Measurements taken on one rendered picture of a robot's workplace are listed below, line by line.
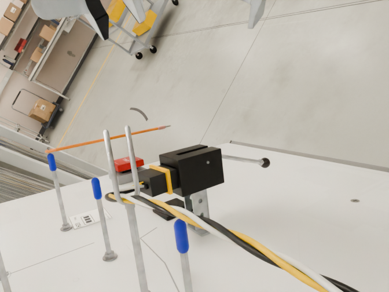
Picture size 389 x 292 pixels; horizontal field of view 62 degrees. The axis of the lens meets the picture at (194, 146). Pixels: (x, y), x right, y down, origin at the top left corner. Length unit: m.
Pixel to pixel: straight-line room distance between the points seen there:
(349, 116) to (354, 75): 0.24
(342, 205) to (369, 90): 1.40
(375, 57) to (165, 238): 1.66
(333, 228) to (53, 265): 0.29
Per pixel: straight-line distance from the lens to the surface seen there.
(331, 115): 1.82
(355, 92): 1.82
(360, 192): 0.47
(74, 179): 0.98
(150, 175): 0.32
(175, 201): 0.44
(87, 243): 0.40
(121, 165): 0.57
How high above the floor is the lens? 1.35
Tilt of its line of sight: 32 degrees down
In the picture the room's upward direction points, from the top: 60 degrees counter-clockwise
